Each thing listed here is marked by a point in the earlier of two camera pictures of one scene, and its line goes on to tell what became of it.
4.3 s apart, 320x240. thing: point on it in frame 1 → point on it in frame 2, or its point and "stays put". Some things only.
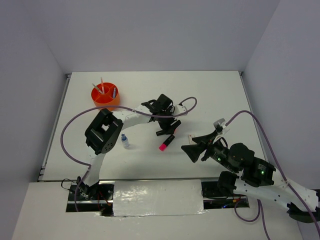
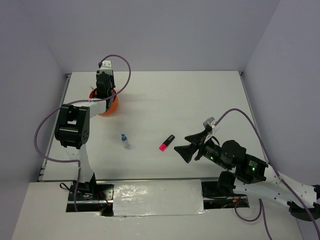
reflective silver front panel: [158, 197] stays put
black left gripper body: [165, 122] → [111, 79]
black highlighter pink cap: [163, 146] stays put
